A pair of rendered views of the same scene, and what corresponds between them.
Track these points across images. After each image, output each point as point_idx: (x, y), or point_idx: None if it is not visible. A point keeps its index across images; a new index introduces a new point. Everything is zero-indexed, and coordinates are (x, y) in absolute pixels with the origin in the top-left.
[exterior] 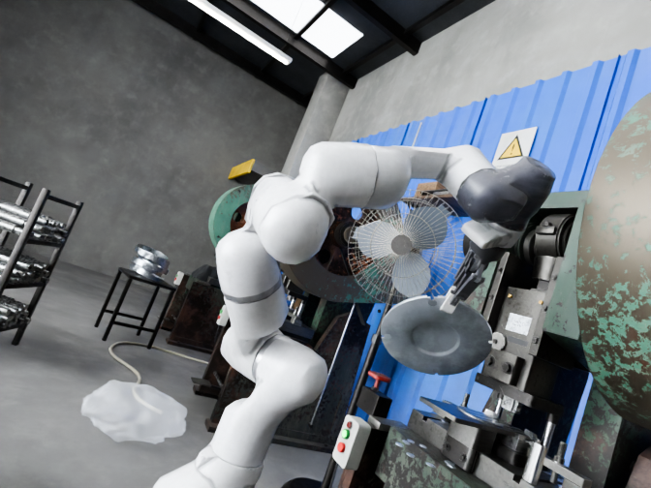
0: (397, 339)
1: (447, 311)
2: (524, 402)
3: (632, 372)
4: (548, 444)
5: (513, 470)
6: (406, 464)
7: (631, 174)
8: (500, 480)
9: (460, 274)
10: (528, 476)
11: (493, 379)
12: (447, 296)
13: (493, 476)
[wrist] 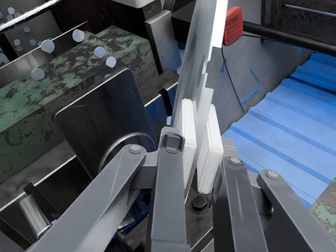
0: (197, 8)
1: (177, 120)
2: (130, 235)
3: None
4: (119, 241)
5: (55, 188)
6: (94, 56)
7: None
8: (41, 166)
9: (235, 204)
10: (24, 202)
11: None
12: (206, 125)
13: (50, 160)
